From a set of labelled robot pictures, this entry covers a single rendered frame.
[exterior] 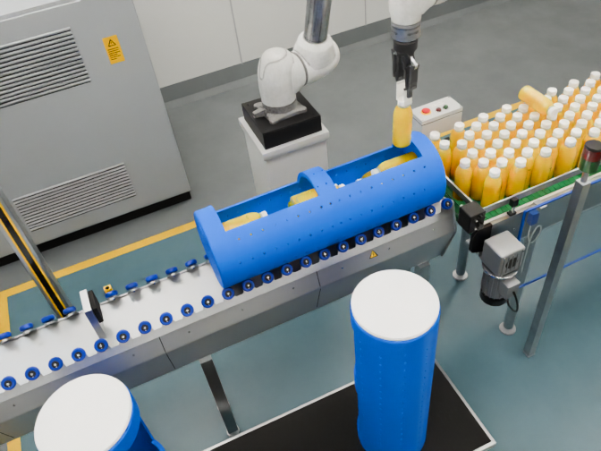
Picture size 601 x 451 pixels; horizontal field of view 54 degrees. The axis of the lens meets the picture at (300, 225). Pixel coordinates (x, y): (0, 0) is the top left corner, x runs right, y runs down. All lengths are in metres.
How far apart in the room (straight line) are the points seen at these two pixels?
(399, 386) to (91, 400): 0.97
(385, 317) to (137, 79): 2.09
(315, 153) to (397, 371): 1.14
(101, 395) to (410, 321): 0.95
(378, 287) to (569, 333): 1.50
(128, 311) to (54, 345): 0.27
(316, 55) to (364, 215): 0.81
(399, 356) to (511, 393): 1.17
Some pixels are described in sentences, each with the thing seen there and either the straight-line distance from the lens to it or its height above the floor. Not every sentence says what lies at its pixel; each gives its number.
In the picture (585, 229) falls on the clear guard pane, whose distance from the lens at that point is 2.76.
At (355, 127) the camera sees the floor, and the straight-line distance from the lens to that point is 4.36.
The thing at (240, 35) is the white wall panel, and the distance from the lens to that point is 4.91.
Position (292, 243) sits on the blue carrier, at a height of 1.12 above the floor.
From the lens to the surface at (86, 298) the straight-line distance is 2.07.
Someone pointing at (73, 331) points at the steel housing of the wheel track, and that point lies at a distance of 2.21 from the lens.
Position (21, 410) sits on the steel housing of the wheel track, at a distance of 2.21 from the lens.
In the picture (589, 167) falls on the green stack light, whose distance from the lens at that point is 2.22.
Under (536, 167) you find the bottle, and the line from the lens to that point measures 2.47.
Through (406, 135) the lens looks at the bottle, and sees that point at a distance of 2.08.
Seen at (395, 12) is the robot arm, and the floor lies 1.75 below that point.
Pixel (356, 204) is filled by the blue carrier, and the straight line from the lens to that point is 2.01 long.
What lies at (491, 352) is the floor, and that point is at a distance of 3.07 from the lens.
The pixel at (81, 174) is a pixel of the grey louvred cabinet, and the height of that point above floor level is 0.48.
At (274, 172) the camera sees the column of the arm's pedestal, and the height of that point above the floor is 0.87.
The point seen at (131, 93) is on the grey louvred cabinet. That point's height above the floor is 0.88.
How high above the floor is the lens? 2.54
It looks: 45 degrees down
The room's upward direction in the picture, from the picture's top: 8 degrees counter-clockwise
